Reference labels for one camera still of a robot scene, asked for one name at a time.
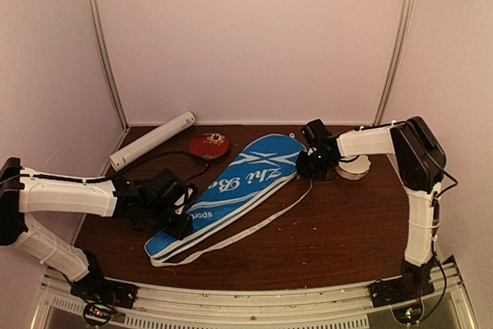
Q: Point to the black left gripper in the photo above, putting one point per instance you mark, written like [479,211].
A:
[179,230]

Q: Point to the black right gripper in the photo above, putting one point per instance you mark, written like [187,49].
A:
[303,169]

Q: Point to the blue racket bag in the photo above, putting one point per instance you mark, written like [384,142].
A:
[260,169]

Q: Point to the white shuttlecock tube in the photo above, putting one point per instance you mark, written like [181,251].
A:
[141,146]

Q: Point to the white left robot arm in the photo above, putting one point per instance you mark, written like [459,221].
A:
[25,191]

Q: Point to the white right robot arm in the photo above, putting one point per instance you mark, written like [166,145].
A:
[420,163]

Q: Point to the white scalloped bowl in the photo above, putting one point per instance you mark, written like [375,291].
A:
[354,168]

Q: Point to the red floral dish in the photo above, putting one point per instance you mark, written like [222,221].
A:
[209,146]

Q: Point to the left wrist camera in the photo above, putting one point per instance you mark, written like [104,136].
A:
[167,188]

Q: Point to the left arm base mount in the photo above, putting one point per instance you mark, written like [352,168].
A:
[103,299]

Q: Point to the aluminium front rail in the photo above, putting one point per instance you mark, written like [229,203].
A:
[344,306]

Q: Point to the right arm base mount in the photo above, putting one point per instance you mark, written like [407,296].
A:
[400,292]

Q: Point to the right aluminium frame post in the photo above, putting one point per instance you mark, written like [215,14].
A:
[403,25]

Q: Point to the aluminium frame post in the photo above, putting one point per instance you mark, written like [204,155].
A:
[104,58]
[403,25]

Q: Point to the left aluminium frame post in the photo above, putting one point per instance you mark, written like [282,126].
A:
[104,58]

